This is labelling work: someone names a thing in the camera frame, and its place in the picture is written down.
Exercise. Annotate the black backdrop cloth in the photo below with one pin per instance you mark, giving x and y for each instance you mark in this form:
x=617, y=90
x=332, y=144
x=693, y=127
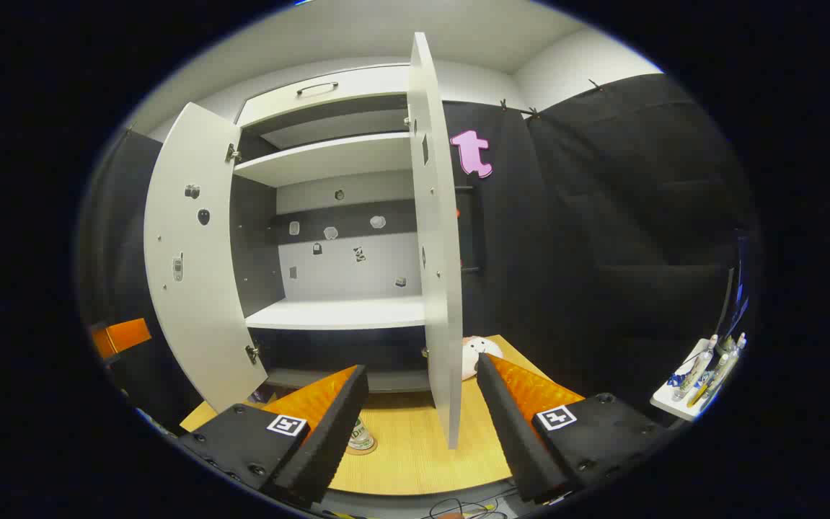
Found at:
x=602, y=252

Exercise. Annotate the white tube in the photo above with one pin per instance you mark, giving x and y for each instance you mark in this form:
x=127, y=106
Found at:
x=723, y=367
x=696, y=369

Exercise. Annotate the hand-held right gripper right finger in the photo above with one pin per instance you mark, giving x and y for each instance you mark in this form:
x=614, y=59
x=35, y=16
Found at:
x=508, y=432

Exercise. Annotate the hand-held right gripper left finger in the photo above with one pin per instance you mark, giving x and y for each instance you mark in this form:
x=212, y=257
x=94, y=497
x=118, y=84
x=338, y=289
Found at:
x=332, y=440

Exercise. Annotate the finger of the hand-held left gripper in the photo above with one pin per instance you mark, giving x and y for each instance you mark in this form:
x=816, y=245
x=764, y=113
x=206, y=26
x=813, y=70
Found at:
x=126, y=335

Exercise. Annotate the white cabinet drawer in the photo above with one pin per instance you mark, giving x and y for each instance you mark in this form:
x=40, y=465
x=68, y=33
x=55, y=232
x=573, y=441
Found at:
x=357, y=90

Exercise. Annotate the white bottle with green label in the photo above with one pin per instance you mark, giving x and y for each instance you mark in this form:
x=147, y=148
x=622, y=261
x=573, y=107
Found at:
x=359, y=435

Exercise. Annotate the white cabinet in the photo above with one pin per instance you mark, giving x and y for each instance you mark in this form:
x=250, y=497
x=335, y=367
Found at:
x=335, y=313

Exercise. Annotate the white tray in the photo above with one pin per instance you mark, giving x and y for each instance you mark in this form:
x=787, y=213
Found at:
x=667, y=398

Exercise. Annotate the white plush toy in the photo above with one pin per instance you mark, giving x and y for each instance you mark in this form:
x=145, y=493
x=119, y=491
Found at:
x=483, y=353

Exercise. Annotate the round brown coaster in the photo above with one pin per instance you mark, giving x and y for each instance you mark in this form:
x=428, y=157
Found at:
x=371, y=449

